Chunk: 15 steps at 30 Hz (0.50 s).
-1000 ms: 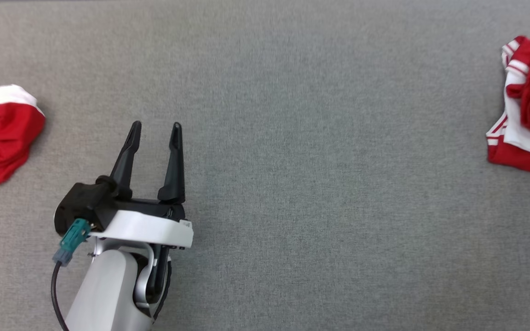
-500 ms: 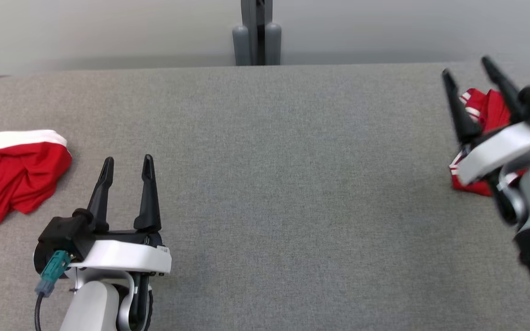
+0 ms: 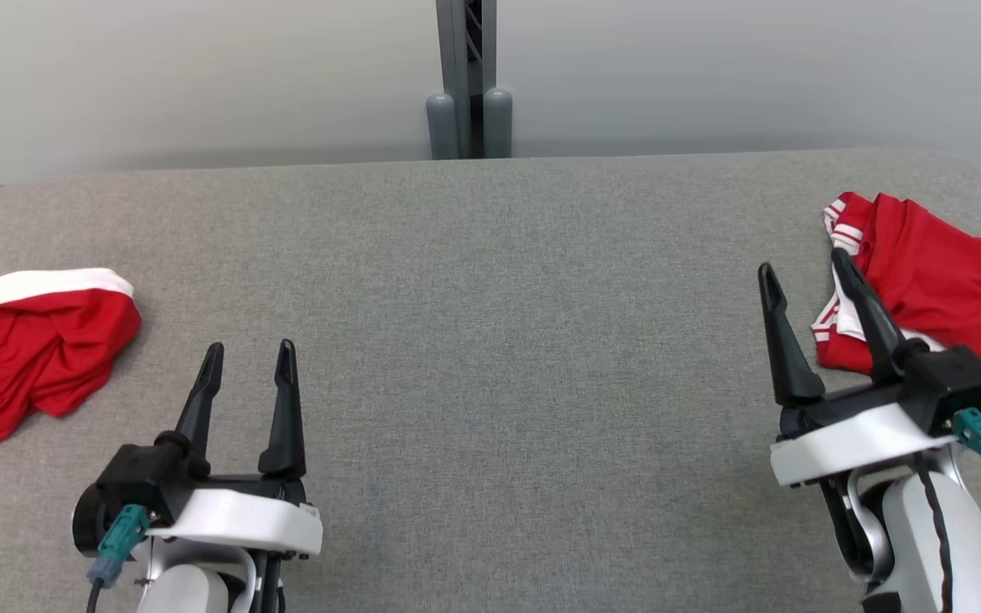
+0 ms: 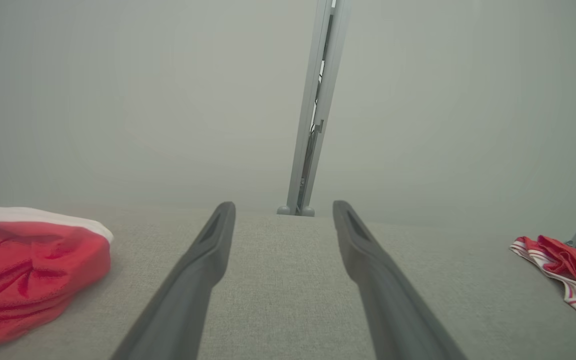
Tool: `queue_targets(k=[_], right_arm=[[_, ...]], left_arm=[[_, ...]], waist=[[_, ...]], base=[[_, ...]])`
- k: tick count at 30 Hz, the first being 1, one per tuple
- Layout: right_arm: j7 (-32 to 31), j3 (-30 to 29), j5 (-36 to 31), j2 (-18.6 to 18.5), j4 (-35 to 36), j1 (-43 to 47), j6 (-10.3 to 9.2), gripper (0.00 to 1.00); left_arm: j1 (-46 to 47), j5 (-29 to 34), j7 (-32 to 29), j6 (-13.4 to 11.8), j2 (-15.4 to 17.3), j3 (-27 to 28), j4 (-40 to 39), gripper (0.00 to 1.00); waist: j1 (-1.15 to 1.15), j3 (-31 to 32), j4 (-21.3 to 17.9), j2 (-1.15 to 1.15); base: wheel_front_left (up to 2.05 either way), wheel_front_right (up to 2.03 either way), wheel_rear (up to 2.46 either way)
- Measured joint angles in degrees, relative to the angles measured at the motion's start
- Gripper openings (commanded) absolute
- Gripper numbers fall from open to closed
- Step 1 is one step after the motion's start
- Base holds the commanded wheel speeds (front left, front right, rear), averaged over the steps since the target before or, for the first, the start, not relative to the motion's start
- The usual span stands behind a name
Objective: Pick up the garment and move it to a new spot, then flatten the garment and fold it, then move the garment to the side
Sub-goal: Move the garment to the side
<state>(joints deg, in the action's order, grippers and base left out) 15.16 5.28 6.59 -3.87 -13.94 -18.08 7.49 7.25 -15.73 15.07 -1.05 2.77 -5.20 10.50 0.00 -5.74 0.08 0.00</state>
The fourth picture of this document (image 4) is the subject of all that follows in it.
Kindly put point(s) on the grey cylindrical post cap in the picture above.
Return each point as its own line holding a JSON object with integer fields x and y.
{"x": 284, "y": 210}
{"x": 308, "y": 211}

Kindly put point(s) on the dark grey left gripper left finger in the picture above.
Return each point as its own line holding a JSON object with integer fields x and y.
{"x": 183, "y": 300}

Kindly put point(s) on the grey metal partition post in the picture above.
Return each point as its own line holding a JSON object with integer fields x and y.
{"x": 305, "y": 125}

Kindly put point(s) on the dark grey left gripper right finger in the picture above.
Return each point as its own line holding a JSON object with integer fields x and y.
{"x": 388, "y": 310}

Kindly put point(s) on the red shorts white waistband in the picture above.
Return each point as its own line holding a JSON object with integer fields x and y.
{"x": 28, "y": 275}

